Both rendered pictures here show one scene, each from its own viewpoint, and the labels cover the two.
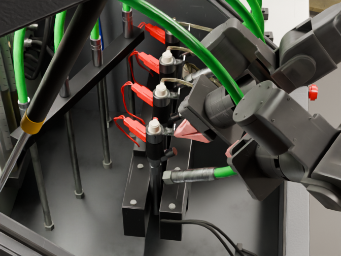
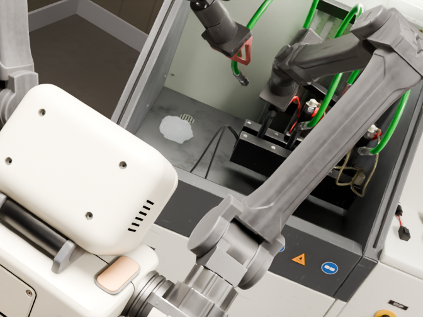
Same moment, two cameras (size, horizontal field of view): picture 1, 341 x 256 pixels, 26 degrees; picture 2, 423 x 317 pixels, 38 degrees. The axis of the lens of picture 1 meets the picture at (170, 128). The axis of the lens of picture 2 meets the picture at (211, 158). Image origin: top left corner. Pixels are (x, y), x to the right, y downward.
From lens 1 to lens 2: 139 cm
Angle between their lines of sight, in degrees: 59
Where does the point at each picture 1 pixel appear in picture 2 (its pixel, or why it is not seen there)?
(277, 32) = (415, 248)
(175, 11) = (393, 144)
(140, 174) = (269, 132)
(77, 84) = (321, 88)
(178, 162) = (279, 150)
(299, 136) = not seen: outside the picture
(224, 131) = (268, 87)
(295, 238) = (219, 189)
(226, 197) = not seen: hidden behind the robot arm
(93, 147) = not seen: hidden behind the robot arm
